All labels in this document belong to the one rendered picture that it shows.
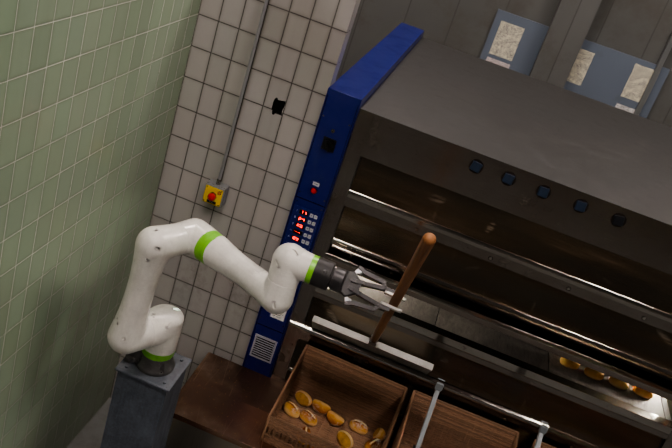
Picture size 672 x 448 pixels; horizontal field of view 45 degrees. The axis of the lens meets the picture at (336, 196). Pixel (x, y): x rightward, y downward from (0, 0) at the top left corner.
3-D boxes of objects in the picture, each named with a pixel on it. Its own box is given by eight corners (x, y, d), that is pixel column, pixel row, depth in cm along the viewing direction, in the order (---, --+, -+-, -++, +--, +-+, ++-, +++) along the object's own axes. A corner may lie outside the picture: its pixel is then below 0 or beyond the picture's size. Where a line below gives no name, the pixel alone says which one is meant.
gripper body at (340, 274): (336, 267, 256) (364, 278, 255) (326, 292, 253) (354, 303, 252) (337, 262, 248) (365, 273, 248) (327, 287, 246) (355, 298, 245)
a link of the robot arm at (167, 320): (127, 347, 300) (137, 305, 293) (162, 336, 312) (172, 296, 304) (147, 368, 293) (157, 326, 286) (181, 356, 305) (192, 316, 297)
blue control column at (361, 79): (311, 289, 619) (401, 22, 531) (330, 297, 617) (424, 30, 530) (216, 447, 444) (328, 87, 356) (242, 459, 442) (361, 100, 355)
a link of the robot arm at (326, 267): (309, 280, 245) (320, 253, 247) (309, 287, 256) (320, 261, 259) (327, 288, 244) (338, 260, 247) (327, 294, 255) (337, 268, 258)
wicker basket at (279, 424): (291, 383, 419) (306, 341, 408) (392, 428, 411) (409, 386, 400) (257, 440, 375) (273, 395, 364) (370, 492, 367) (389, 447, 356)
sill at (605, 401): (317, 285, 403) (319, 279, 401) (667, 427, 383) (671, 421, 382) (314, 291, 398) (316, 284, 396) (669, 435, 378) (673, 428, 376)
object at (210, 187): (206, 196, 394) (211, 177, 390) (225, 203, 393) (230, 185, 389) (200, 201, 387) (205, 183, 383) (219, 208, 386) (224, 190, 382)
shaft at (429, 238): (434, 246, 171) (439, 234, 172) (420, 241, 171) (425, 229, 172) (376, 343, 335) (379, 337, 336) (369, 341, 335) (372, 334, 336)
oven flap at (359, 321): (302, 327, 406) (317, 290, 404) (647, 469, 386) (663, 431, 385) (301, 329, 401) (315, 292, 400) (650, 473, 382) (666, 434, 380)
